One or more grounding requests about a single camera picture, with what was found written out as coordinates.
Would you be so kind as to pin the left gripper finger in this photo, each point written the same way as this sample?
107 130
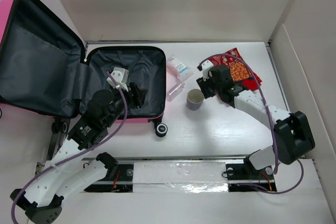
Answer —
138 98
134 89

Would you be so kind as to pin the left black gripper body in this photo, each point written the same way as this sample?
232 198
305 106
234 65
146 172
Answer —
119 105

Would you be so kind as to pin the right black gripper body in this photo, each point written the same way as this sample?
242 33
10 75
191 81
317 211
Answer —
209 88

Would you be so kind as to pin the lilac ceramic mug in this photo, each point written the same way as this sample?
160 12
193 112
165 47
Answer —
194 99

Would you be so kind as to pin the pink tissue packet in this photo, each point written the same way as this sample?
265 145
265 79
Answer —
180 69

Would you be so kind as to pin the pink hard-shell suitcase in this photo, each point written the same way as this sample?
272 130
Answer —
45 67

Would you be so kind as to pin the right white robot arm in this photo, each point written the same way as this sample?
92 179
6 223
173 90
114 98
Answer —
291 131

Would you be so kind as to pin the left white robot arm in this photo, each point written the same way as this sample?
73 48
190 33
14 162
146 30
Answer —
42 198

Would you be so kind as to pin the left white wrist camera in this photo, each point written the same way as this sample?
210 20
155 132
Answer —
120 75

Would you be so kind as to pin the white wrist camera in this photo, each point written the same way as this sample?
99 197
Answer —
120 75
205 68

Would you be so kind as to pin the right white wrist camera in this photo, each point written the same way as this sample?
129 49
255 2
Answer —
205 68

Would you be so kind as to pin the metal base rail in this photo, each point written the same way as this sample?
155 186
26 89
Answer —
184 176

